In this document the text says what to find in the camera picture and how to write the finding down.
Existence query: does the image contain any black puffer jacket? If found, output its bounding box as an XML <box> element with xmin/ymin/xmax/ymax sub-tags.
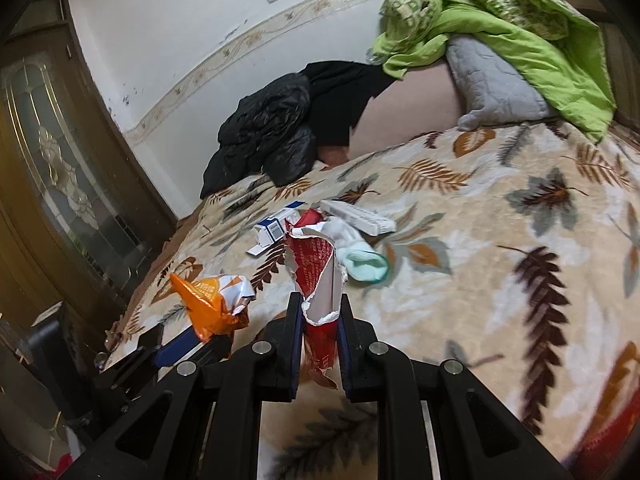
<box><xmin>200</xmin><ymin>72</ymin><xmax>318</xmax><ymax>200</ymax></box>

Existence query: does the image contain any orange snack bag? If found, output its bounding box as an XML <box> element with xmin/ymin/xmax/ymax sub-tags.
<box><xmin>169</xmin><ymin>272</ymin><xmax>257</xmax><ymax>343</ymax></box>

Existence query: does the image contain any white green sock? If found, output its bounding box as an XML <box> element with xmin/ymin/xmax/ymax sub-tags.
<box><xmin>327</xmin><ymin>217</ymin><xmax>390</xmax><ymax>282</ymax></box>

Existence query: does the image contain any grey quilted pillow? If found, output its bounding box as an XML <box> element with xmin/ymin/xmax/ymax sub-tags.
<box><xmin>446</xmin><ymin>35</ymin><xmax>553</xmax><ymax>132</ymax></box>

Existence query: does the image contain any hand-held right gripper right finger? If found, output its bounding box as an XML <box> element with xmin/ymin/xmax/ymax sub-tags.
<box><xmin>337</xmin><ymin>294</ymin><xmax>571</xmax><ymax>480</ymax></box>

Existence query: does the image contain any green quilt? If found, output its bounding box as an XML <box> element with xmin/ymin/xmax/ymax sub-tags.
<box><xmin>372</xmin><ymin>0</ymin><xmax>617</xmax><ymax>143</ymax></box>

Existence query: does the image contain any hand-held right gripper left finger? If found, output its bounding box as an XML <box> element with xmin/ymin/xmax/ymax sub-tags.
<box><xmin>75</xmin><ymin>291</ymin><xmax>307</xmax><ymax>480</ymax></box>

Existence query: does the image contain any white blue small box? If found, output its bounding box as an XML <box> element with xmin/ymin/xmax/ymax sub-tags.
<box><xmin>247</xmin><ymin>201</ymin><xmax>307</xmax><ymax>257</ymax></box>

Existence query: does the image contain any torn red carton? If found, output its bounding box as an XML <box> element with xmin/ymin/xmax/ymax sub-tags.
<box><xmin>284</xmin><ymin>222</ymin><xmax>351</xmax><ymax>391</ymax></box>

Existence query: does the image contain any leaf print blanket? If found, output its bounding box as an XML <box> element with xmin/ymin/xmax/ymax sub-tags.
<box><xmin>100</xmin><ymin>125</ymin><xmax>640</xmax><ymax>480</ymax></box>

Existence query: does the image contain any brown fabric sofa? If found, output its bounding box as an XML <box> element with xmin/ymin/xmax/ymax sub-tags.
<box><xmin>320</xmin><ymin>0</ymin><xmax>640</xmax><ymax>166</ymax></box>

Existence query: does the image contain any white medicine box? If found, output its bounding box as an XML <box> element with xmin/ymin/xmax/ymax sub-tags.
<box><xmin>319</xmin><ymin>199</ymin><xmax>397</xmax><ymax>236</ymax></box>

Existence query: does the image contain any red plastic basket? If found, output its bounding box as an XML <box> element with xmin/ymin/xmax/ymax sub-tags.
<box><xmin>567</xmin><ymin>407</ymin><xmax>640</xmax><ymax>480</ymax></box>

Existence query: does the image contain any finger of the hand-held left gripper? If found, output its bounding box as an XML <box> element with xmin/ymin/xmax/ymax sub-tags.
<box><xmin>136</xmin><ymin>326</ymin><xmax>166</xmax><ymax>352</ymax></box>
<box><xmin>155</xmin><ymin>332</ymin><xmax>235</xmax><ymax>367</ymax></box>

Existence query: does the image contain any red packet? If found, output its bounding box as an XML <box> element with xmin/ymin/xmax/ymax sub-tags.
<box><xmin>292</xmin><ymin>208</ymin><xmax>323</xmax><ymax>233</ymax></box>

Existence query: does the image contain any black cloth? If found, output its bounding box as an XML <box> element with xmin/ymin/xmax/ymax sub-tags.
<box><xmin>305</xmin><ymin>60</ymin><xmax>396</xmax><ymax>161</ymax></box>

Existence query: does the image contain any wooden door with glass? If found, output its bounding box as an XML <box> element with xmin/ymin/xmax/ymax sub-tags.
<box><xmin>0</xmin><ymin>0</ymin><xmax>178</xmax><ymax>361</ymax></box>

